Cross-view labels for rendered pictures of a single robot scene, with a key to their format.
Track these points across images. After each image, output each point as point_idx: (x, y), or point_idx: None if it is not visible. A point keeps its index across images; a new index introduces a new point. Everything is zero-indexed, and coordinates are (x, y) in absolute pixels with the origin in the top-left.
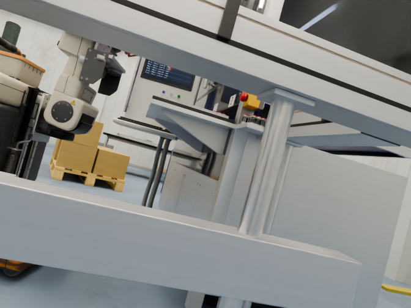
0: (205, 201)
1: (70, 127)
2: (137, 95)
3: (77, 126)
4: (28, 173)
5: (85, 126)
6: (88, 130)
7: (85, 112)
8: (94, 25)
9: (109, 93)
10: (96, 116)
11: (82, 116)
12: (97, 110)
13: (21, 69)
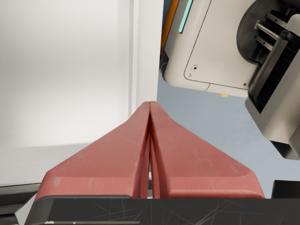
0: None
1: (296, 14)
2: None
3: (283, 36)
4: (269, 48)
5: (266, 62)
6: (248, 96)
7: (296, 59)
8: None
9: (281, 186)
10: (259, 122)
11: (295, 49)
12: (269, 127)
13: None
